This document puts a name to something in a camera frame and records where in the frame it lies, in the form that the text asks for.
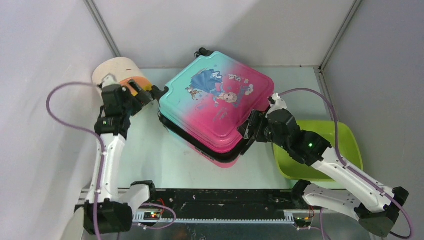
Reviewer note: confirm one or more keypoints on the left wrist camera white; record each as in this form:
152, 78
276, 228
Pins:
108, 80

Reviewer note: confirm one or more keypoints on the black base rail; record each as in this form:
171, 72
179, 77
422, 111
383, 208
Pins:
226, 203

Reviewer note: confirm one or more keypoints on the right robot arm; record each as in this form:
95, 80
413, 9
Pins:
374, 206

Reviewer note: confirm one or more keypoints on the pink teal cartoon suitcase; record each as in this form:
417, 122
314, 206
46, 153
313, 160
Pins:
207, 102

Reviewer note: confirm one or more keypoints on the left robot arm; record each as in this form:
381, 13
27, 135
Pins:
106, 211

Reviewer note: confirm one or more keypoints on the lime green plastic tray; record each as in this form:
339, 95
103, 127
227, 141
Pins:
348, 146

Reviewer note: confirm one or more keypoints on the grey cable duct strip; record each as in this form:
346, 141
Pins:
141, 217

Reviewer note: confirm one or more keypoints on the cream orange cylindrical container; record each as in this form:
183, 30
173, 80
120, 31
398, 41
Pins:
124, 69

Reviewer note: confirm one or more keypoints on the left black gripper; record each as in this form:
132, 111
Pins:
142, 98

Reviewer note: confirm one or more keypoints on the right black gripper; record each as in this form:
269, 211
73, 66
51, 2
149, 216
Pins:
254, 119

